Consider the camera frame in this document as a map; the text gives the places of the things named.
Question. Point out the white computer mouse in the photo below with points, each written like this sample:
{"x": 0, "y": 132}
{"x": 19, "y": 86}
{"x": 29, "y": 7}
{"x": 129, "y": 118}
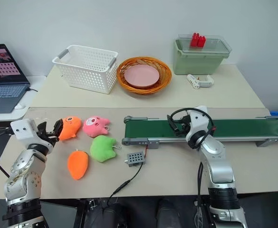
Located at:
{"x": 19, "y": 106}

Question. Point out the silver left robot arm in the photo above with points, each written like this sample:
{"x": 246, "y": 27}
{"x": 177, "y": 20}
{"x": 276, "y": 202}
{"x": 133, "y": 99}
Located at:
{"x": 22, "y": 171}

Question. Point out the dark laptop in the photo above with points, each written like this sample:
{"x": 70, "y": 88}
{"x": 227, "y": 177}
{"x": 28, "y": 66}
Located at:
{"x": 3, "y": 92}

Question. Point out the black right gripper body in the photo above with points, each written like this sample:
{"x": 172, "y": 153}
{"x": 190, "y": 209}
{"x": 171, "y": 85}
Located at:
{"x": 185, "y": 123}

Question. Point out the red plastic blocks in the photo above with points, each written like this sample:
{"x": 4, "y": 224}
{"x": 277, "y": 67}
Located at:
{"x": 197, "y": 40}

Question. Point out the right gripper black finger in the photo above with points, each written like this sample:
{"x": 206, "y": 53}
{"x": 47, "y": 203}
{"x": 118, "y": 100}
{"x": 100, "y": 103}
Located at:
{"x": 171, "y": 122}
{"x": 179, "y": 132}

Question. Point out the orange fish plush toy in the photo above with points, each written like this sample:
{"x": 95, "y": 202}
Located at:
{"x": 69, "y": 127}

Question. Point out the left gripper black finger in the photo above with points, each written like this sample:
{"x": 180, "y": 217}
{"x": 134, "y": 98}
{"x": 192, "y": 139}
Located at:
{"x": 42, "y": 129}
{"x": 58, "y": 127}

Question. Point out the green storage box clear lid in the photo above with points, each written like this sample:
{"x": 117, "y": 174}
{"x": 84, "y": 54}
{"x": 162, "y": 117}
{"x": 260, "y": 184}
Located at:
{"x": 195, "y": 64}

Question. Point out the green apple plush toy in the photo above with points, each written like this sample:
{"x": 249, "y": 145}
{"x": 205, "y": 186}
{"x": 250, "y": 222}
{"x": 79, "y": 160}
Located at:
{"x": 103, "y": 148}

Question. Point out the pink plate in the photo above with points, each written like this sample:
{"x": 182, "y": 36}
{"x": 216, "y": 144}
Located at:
{"x": 141, "y": 74}

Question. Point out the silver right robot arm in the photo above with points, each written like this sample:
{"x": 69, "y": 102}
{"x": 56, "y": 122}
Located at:
{"x": 219, "y": 166}

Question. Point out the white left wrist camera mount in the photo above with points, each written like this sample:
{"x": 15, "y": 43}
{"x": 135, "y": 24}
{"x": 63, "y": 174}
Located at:
{"x": 22, "y": 130}

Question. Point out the white perforated plastic basket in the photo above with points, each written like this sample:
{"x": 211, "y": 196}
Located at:
{"x": 86, "y": 69}

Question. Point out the green conveyor belt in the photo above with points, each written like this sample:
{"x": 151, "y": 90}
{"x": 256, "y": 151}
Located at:
{"x": 236, "y": 127}

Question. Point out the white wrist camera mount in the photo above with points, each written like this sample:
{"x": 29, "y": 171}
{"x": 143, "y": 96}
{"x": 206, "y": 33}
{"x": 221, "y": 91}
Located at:
{"x": 198, "y": 121}
{"x": 22, "y": 130}

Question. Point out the orange carrot plush toy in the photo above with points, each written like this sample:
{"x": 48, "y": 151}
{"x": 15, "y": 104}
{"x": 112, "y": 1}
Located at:
{"x": 78, "y": 165}

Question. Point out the pink pig plush toy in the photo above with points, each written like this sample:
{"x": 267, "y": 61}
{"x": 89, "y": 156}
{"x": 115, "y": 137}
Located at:
{"x": 94, "y": 124}

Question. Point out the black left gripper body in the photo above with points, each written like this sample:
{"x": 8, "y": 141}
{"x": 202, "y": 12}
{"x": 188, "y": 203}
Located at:
{"x": 47, "y": 137}

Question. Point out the grey perforated control box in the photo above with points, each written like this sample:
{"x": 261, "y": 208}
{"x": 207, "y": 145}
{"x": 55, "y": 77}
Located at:
{"x": 135, "y": 159}

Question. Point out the white handheld tool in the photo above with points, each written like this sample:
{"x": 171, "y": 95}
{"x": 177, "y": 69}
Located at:
{"x": 199, "y": 82}

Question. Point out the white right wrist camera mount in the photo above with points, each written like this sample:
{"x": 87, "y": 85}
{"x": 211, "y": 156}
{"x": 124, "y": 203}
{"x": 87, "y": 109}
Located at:
{"x": 198, "y": 121}

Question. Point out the orange wicker basket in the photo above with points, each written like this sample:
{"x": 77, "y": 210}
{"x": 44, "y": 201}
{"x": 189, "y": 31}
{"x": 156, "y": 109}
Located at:
{"x": 163, "y": 80}

